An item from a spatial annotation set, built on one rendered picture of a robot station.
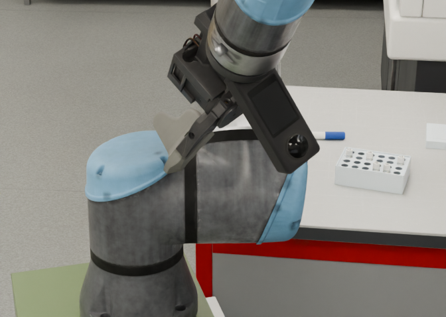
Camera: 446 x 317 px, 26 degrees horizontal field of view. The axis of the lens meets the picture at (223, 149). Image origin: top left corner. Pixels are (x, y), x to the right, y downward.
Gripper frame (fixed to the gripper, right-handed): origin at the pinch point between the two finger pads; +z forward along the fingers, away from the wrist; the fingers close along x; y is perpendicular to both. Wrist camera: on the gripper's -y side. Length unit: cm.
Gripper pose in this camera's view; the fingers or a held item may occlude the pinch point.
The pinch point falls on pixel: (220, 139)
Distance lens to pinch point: 109.5
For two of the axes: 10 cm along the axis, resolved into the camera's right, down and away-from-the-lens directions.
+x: -7.4, 5.6, -3.8
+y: -6.5, -7.4, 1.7
